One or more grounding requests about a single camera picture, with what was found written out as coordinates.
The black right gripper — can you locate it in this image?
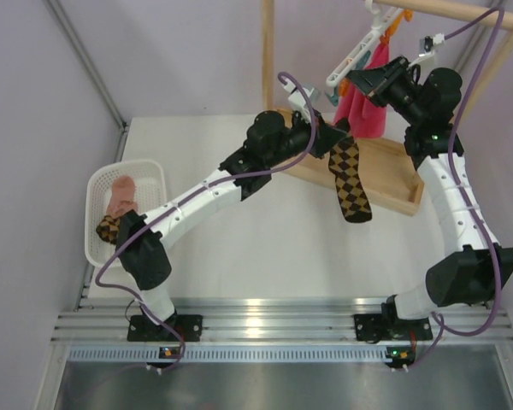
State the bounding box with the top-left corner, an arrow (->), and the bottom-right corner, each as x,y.
347,56 -> 427,126

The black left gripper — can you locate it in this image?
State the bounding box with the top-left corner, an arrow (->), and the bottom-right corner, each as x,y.
265,107 -> 345,168

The orange clothes clip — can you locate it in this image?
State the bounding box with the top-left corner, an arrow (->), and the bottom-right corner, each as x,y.
338,79 -> 350,97

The magenta pink cloth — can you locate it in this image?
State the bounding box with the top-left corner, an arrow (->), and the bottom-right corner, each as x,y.
333,42 -> 390,139

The brown yellow argyle sock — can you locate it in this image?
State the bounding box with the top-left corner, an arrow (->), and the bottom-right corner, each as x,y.
328,118 -> 373,224
95,215 -> 121,245

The white plastic clip hanger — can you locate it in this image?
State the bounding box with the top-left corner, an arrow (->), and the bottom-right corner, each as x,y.
326,0 -> 404,88

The teal clothes clip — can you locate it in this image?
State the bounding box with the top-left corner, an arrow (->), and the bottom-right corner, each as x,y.
325,87 -> 340,107

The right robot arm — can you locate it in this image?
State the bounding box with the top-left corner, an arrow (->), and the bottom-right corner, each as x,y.
348,56 -> 513,339

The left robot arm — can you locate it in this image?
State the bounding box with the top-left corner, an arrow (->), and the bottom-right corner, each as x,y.
116,111 -> 350,339

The wooden drying rack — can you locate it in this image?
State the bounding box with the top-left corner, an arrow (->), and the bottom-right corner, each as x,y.
261,1 -> 513,216

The white perforated plastic basket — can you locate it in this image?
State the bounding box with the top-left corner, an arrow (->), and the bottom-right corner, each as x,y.
85,159 -> 167,268

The pink sock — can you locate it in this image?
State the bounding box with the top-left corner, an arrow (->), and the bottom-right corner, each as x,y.
106,175 -> 139,219

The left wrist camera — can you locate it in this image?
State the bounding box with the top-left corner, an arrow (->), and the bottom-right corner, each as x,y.
282,79 -> 321,114

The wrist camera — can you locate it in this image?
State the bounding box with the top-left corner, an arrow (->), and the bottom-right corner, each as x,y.
282,79 -> 321,114
415,33 -> 445,65

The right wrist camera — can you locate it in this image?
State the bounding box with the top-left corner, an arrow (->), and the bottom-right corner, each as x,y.
415,33 -> 445,65

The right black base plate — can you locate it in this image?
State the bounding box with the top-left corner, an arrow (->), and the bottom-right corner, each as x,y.
353,313 -> 433,344

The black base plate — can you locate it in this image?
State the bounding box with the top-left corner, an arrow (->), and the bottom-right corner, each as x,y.
353,313 -> 433,344
127,314 -> 203,343

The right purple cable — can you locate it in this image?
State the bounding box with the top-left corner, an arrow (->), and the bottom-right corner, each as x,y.
404,7 -> 507,372

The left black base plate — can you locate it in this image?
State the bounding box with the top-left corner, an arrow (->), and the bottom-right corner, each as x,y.
127,314 -> 203,343

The aluminium mounting rail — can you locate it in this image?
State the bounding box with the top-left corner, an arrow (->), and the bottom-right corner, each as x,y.
50,296 -> 513,343

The grey slotted cable duct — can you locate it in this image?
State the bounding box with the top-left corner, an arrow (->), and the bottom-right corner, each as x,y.
68,344 -> 414,363

